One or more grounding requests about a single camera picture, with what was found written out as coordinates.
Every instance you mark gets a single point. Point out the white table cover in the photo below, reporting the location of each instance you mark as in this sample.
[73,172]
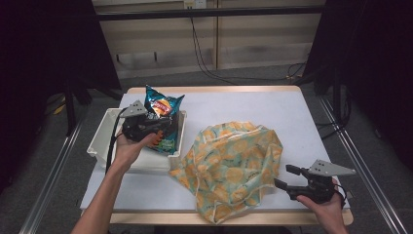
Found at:
[243,104]

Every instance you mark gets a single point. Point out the black horizontal bar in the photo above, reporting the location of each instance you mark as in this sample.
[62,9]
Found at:
[211,13]

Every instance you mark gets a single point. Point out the orange slice print fabric bag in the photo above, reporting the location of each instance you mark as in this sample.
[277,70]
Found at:
[230,165]

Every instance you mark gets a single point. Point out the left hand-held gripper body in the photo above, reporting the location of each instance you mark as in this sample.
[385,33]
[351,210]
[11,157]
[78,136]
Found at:
[138,125]

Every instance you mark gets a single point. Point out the aluminium floor rail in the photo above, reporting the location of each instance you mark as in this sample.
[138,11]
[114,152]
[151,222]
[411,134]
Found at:
[48,182]
[367,169]

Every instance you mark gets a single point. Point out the wooden table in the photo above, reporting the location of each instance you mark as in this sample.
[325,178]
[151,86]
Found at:
[211,88]

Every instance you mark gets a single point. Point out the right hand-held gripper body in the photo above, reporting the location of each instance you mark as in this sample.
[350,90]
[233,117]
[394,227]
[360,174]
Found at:
[319,182]

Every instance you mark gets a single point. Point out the person's right hand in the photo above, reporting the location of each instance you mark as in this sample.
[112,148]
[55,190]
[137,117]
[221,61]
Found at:
[326,209]

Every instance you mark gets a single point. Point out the black curtain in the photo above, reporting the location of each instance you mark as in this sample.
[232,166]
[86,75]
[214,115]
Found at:
[39,48]
[373,65]

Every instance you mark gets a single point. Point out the black metal stand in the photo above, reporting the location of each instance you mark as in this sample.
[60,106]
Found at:
[337,97]

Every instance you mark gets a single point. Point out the person's left hand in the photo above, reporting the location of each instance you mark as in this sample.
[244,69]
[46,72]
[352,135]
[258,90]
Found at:
[130,151]

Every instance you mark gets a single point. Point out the white plastic bin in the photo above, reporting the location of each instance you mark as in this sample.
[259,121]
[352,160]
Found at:
[104,139]

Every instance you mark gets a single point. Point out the blue chip bag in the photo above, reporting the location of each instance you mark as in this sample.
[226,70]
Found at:
[162,107]

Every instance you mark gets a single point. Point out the white wall socket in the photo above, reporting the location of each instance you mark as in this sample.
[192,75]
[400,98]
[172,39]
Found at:
[195,4]

